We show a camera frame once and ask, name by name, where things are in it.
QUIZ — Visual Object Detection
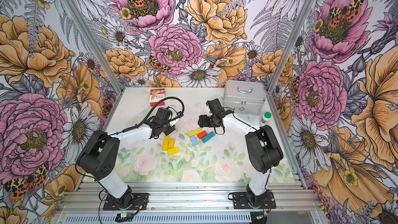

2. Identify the red white cardboard box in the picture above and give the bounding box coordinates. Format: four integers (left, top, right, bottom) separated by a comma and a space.
149, 89, 165, 107

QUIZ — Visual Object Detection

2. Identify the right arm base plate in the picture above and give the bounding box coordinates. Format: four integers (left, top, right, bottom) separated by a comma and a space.
228, 191, 277, 210

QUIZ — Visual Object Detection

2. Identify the clear glass bowl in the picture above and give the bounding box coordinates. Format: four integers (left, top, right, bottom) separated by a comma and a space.
134, 105, 177, 121

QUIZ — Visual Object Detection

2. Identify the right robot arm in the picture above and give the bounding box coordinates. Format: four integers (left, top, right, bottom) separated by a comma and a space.
198, 110, 284, 211

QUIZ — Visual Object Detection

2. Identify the short yellow block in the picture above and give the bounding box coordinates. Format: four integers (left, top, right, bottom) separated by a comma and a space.
168, 138, 175, 149

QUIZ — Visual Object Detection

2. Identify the long yellow block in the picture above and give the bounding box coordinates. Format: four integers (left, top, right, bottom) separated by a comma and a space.
162, 136, 170, 151

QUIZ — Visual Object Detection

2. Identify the small circuit board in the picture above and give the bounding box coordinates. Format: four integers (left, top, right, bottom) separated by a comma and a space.
115, 213, 135, 223

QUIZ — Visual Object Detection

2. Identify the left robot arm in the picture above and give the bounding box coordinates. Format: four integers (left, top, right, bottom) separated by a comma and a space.
76, 116, 180, 209

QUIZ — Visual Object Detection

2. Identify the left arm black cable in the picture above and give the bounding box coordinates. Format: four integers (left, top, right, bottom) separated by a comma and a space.
122, 96, 186, 133

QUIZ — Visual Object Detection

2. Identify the silver metal case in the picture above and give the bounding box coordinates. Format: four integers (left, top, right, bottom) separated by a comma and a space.
223, 80, 265, 115

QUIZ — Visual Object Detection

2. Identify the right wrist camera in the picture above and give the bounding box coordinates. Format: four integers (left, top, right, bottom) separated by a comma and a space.
206, 99, 224, 115

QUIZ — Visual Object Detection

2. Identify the light blue block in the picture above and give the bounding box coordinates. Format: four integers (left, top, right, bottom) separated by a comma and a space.
190, 136, 198, 146

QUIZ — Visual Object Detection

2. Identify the teal block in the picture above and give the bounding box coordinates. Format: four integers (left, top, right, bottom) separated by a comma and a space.
201, 132, 216, 143

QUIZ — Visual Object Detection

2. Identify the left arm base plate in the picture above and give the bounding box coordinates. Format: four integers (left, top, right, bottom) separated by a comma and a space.
103, 193, 149, 211

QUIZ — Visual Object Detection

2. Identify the yellow block crosswise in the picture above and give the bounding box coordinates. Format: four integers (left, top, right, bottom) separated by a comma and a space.
168, 147, 179, 156

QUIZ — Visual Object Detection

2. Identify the red block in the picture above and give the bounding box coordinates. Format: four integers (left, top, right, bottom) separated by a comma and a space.
197, 131, 208, 140

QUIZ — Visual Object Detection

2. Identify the yellow-green block in pile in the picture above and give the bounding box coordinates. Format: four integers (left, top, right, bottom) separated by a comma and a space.
188, 128, 203, 137

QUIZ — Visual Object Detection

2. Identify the white bottle green cap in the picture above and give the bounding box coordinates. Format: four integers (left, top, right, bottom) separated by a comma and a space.
260, 112, 272, 125

